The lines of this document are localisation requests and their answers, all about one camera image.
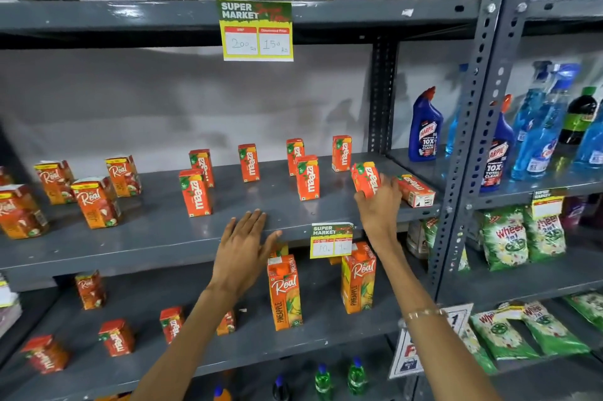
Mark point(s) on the green detergent powder packet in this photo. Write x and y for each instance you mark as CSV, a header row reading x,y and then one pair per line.
x,y
504,240
546,238
553,332
501,337
478,351
431,233
589,309

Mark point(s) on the grey metal shelving rack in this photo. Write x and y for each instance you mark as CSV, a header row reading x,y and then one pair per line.
x,y
141,236
541,280

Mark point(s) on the red fruit juice carton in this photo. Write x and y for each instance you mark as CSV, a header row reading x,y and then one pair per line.
x,y
4,178
21,212
55,181
123,175
96,203

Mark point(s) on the person's left thumb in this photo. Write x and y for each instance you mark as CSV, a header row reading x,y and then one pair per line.
x,y
272,245

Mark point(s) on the small green bottle blue cap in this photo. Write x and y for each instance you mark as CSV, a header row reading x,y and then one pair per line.
x,y
357,378
323,384

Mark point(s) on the small yellow price tag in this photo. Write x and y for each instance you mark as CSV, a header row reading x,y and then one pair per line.
x,y
331,240
548,205

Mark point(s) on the group of small orange cartons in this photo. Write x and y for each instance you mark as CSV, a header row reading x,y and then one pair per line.
x,y
195,193

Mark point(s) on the purple packet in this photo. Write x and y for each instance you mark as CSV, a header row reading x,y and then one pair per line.
x,y
572,212

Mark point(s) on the person's left middle finger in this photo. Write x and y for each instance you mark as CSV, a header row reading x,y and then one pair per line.
x,y
250,225

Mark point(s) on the small orange bottle blue cap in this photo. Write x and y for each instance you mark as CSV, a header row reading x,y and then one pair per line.
x,y
221,394

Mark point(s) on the large yellow price tag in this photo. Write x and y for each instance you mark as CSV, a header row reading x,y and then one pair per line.
x,y
255,33

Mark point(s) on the dark bottle with green label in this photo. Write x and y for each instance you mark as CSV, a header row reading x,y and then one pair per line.
x,y
578,118

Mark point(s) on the person's left little finger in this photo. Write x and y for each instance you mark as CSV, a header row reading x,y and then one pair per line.
x,y
227,231

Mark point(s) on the small red drink carton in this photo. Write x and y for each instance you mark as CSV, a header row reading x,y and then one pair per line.
x,y
90,291
46,354
226,323
117,338
171,324

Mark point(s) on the small orange juice carton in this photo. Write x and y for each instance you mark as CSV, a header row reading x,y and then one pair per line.
x,y
365,177

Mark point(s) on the person's left hand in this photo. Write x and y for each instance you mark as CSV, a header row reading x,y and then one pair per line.
x,y
238,259

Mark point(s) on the person's right thumb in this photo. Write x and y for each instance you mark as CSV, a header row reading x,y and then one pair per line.
x,y
362,202

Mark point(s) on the person's left forearm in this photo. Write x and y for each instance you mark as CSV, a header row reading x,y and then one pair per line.
x,y
183,349

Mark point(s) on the blue toilet cleaner bottle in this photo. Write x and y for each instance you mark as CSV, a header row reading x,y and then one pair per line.
x,y
497,155
425,132

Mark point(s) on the white printed sign card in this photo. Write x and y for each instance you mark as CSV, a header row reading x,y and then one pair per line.
x,y
406,358

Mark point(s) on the small dark bottle blue cap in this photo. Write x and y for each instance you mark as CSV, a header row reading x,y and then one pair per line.
x,y
280,390

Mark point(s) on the tall orange yellow juice carton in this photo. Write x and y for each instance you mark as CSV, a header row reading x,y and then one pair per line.
x,y
285,292
358,278

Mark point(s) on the stack of flat packets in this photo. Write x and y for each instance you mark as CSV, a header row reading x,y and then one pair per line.
x,y
8,304

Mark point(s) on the person's right forearm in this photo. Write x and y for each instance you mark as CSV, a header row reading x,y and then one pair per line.
x,y
433,330

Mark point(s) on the blue glass cleaner spray bottle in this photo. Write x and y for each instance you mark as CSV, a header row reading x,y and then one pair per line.
x,y
454,123
541,141
527,108
591,141

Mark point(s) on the person's right hand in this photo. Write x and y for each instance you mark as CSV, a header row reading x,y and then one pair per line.
x,y
380,217

